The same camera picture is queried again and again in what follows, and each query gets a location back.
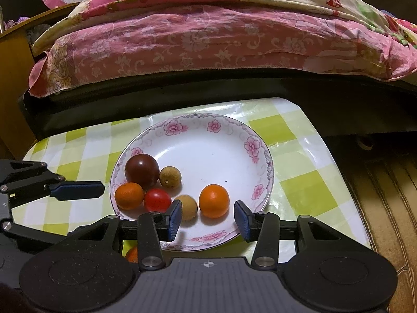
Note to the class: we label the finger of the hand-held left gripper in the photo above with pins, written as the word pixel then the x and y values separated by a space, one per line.
pixel 78 189
pixel 32 231

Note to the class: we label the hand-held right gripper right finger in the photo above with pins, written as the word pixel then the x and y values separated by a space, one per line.
pixel 242 221

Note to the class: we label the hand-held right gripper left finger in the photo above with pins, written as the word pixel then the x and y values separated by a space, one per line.
pixel 176 220

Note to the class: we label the tan longan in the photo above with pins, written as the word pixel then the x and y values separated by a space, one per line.
pixel 169 176
pixel 190 207

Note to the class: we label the red cherry tomato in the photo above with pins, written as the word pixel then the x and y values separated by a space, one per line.
pixel 156 200

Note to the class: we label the small orange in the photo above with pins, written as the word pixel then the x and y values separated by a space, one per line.
pixel 128 196
pixel 213 201
pixel 133 255

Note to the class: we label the dark brown tomato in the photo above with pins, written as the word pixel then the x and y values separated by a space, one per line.
pixel 141 171

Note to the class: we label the white floral rim plate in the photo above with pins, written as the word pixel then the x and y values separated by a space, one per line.
pixel 208 163

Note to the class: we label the green checkered tablecloth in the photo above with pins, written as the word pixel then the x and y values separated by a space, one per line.
pixel 293 182

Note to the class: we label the wooden cabinet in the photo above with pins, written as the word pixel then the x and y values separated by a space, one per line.
pixel 13 71

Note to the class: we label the pink floral blanket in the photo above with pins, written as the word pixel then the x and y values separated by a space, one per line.
pixel 195 39

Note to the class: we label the black bed frame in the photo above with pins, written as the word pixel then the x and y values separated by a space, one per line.
pixel 228 84

